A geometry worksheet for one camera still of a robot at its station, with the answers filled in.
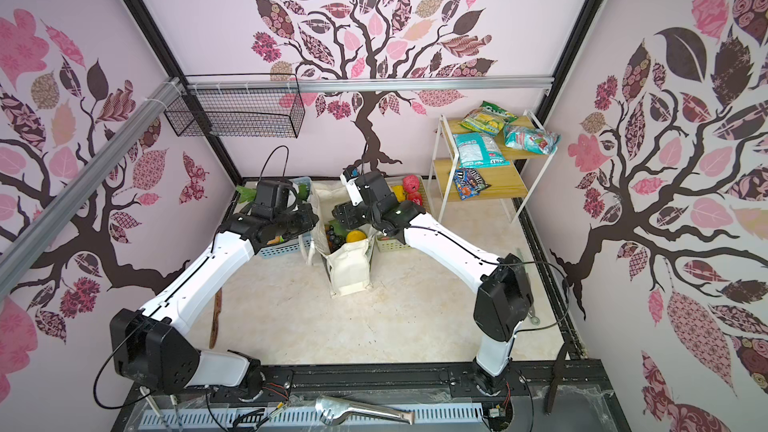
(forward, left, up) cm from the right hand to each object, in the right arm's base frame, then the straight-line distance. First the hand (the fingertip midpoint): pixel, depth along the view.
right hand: (346, 201), depth 79 cm
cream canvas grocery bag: (-13, -1, -11) cm, 17 cm away
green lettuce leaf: (+18, +39, -16) cm, 46 cm away
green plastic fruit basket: (-1, -11, -20) cm, 23 cm away
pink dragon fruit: (+23, -20, -17) cm, 35 cm away
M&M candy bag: (+15, -38, -9) cm, 42 cm away
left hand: (-3, +8, -5) cm, 10 cm away
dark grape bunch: (-4, +5, -14) cm, 15 cm away
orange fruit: (0, -1, -16) cm, 16 cm away
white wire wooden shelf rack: (+9, -30, -3) cm, 32 cm away
